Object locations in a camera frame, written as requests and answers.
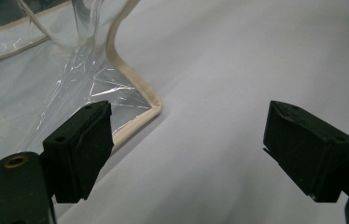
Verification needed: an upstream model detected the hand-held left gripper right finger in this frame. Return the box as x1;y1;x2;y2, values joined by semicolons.
262;100;349;203

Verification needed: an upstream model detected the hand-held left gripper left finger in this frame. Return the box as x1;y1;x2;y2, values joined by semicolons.
42;100;115;204

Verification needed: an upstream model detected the clear bag with beige trim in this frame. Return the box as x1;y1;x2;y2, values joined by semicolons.
0;0;163;190

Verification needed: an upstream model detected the white table mat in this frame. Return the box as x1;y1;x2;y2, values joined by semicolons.
0;0;349;224

